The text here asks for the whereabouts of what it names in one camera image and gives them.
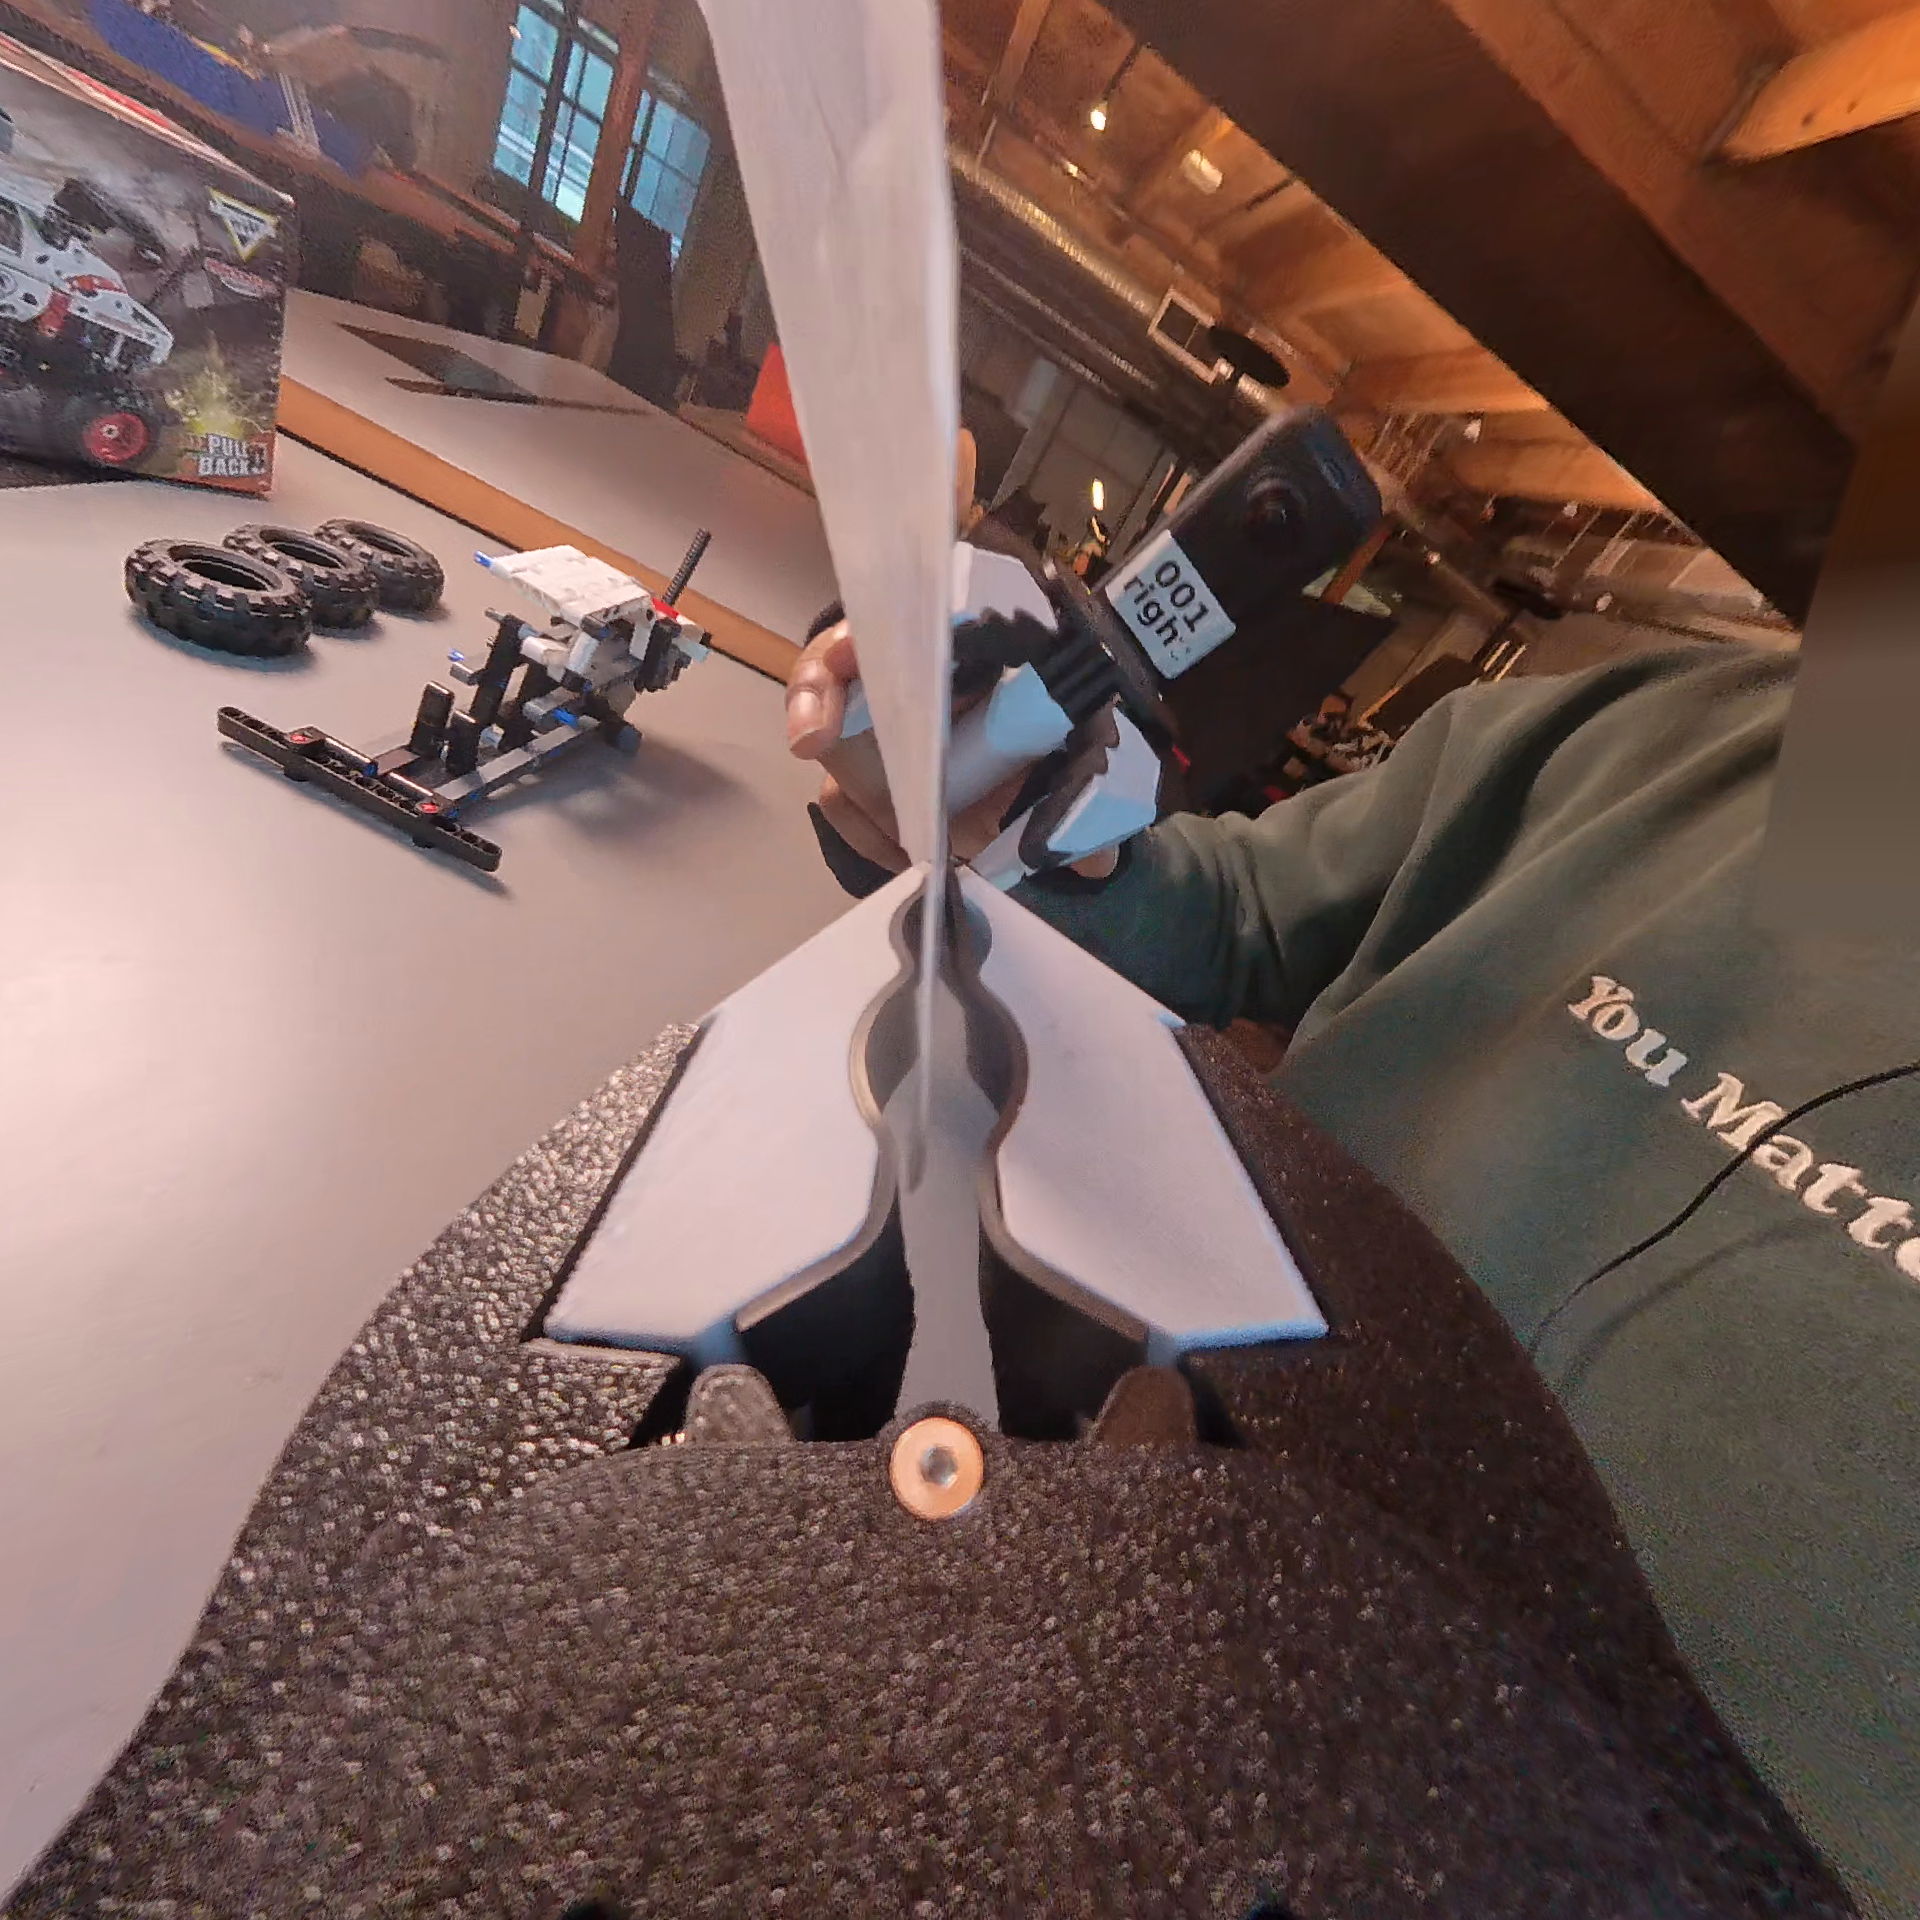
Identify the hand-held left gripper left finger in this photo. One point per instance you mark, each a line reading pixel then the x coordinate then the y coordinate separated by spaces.
pixel 723 1185

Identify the person's green sweatshirt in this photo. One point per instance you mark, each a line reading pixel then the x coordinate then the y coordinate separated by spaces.
pixel 1725 1426

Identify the toy truck chassis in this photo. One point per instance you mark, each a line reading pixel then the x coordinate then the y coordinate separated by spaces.
pixel 361 788

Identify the toy truck set box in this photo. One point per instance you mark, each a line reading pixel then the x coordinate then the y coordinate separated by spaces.
pixel 123 301

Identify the black toy tyre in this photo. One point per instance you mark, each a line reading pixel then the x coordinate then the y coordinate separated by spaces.
pixel 392 558
pixel 210 602
pixel 316 572

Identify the orange background crate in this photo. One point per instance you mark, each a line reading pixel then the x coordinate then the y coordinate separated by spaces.
pixel 778 399

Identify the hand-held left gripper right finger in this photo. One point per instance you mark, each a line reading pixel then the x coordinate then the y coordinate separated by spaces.
pixel 1157 1185

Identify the person's right forearm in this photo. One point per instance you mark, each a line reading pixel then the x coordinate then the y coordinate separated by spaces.
pixel 1427 839

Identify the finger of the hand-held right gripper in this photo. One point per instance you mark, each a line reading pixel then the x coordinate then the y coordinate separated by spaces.
pixel 1006 744
pixel 998 587

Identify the paper instruction booklet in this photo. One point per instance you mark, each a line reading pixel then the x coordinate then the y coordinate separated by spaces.
pixel 854 301

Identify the paned window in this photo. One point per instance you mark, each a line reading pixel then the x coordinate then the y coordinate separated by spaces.
pixel 602 121

